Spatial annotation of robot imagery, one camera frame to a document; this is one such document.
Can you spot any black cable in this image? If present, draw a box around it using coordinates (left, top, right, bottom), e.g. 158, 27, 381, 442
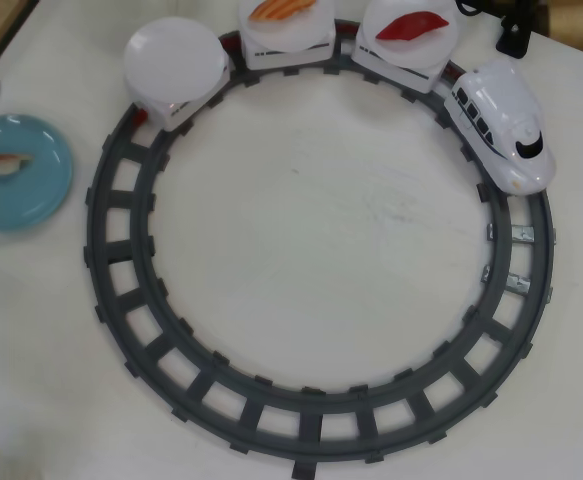
454, 0, 492, 16

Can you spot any white round plate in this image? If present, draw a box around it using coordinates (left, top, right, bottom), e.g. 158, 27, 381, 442
123, 17, 226, 109
238, 0, 333, 54
362, 0, 460, 69

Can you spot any orange striped salmon sushi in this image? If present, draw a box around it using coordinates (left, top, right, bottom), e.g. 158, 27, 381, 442
249, 0, 320, 24

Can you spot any blue round dish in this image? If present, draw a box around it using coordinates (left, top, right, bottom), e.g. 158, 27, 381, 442
0, 113, 75, 232

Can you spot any white Shinkansen toy locomotive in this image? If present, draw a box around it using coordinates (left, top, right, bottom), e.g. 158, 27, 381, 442
443, 58, 558, 195

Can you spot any pink and white shrimp sushi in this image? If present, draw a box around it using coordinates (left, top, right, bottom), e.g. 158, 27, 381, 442
0, 152, 35, 179

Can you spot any white toy train car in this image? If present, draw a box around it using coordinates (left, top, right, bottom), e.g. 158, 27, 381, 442
351, 24, 465, 95
129, 64, 235, 132
240, 19, 337, 71

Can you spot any tan cardboard roll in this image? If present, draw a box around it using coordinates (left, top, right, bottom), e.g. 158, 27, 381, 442
545, 7, 583, 39

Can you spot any red tuna sushi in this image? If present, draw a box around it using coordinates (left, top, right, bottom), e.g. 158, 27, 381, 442
375, 10, 450, 41

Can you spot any black clamp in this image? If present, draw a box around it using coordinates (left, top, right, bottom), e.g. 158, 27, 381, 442
494, 14, 535, 59

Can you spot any gray circular toy train track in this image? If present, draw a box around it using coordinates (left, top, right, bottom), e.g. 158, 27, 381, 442
84, 18, 557, 467

